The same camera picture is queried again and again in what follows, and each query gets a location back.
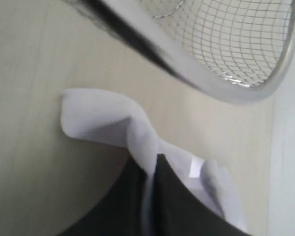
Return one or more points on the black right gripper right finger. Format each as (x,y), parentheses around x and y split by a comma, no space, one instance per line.
(177,212)

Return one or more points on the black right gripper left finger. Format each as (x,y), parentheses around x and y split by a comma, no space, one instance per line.
(119,212)

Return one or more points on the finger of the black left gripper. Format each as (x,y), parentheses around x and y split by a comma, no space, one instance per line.
(127,21)

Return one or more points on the white t-shirt red logo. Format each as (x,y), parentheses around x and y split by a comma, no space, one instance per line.
(110,118)

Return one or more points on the silver wire mesh basket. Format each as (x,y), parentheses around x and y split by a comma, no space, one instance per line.
(237,51)

